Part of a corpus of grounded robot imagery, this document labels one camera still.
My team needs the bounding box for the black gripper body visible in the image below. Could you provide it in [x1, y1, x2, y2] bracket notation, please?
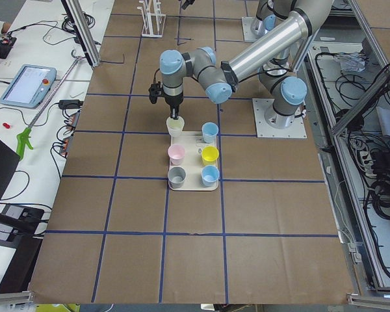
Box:
[148, 83, 183, 112]

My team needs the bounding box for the pale green ikea cup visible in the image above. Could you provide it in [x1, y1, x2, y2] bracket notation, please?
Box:
[166, 116, 185, 137]

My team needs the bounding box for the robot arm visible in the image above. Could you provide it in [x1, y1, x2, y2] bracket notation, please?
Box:
[179, 1, 287, 42]
[149, 0, 332, 129]

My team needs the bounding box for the light blue cup near base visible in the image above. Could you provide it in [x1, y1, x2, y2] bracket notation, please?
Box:
[201, 122, 218, 144]

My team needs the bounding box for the pink ikea cup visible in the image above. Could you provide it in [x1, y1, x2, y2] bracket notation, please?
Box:
[168, 144, 185, 165]

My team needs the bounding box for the yellow ikea cup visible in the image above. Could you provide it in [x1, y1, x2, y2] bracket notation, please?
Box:
[201, 146, 219, 166]

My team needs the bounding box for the grey ikea cup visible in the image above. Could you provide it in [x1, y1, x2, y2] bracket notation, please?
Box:
[168, 166, 187, 189]

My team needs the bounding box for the light blue cup far corner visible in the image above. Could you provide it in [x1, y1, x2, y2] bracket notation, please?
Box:
[201, 165, 220, 188]

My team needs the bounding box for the white rectangular tray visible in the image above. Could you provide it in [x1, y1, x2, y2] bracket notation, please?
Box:
[168, 131, 219, 191]

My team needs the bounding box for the black power adapter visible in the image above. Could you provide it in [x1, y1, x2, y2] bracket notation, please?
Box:
[58, 99, 83, 110]

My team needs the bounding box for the blue teach pendant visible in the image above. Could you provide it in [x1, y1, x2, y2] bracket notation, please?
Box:
[0, 64, 57, 109]

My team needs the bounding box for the white wire cup rack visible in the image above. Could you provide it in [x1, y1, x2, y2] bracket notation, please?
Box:
[137, 0, 166, 38]

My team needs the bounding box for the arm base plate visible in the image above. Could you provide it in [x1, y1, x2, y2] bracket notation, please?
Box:
[252, 98, 307, 139]
[241, 17, 265, 42]

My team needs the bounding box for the aluminium frame post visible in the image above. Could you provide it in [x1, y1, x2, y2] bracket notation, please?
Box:
[61, 0, 101, 68]

